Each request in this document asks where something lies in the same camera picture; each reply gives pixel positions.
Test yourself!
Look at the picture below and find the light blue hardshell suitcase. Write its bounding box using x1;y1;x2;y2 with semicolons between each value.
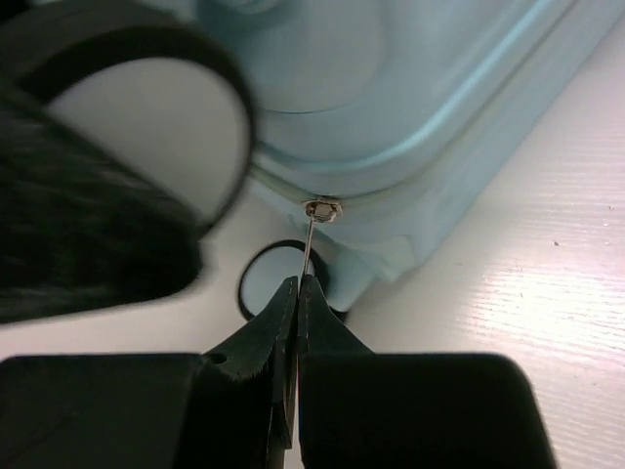
0;0;617;323

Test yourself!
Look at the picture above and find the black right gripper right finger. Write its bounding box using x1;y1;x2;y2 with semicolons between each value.
297;277;557;468

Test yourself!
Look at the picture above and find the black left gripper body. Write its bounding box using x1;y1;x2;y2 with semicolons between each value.
1;87;202;324

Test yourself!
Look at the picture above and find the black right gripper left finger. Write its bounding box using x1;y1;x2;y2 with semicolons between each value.
1;277;299;468

